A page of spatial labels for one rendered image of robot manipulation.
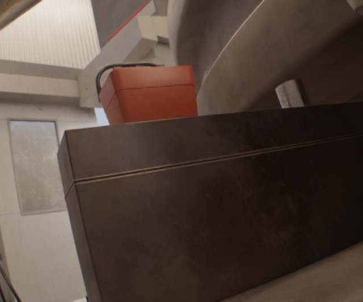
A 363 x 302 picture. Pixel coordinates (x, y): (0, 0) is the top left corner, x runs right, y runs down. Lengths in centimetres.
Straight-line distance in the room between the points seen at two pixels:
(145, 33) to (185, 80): 287
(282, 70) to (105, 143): 69
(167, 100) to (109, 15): 419
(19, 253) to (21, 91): 164
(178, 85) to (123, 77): 12
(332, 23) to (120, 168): 70
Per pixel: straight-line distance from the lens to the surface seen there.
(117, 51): 393
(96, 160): 70
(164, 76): 83
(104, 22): 503
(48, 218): 393
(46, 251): 386
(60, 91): 436
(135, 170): 72
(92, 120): 467
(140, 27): 371
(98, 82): 93
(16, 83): 418
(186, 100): 83
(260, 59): 132
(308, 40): 115
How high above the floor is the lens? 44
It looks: 14 degrees up
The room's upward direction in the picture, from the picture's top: 16 degrees counter-clockwise
